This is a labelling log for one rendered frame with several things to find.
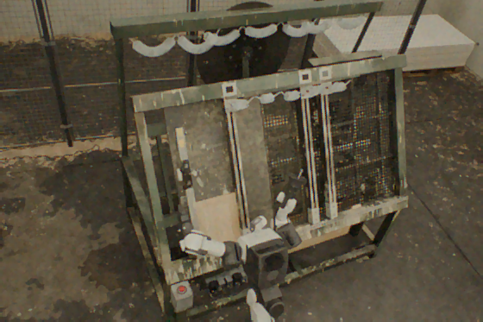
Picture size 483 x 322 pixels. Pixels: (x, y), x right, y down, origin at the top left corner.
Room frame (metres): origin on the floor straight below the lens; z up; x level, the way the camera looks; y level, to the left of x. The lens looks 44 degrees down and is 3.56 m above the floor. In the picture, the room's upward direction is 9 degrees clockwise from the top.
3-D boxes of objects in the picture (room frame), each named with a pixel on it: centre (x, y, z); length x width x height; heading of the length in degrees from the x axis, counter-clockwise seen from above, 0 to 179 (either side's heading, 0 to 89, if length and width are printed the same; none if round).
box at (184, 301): (1.50, 0.30, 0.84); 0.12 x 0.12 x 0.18; 31
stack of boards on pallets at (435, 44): (6.82, -1.98, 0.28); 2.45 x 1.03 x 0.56; 115
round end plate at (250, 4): (3.07, 0.15, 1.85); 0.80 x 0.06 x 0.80; 121
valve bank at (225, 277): (1.78, -0.04, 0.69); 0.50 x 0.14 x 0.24; 121
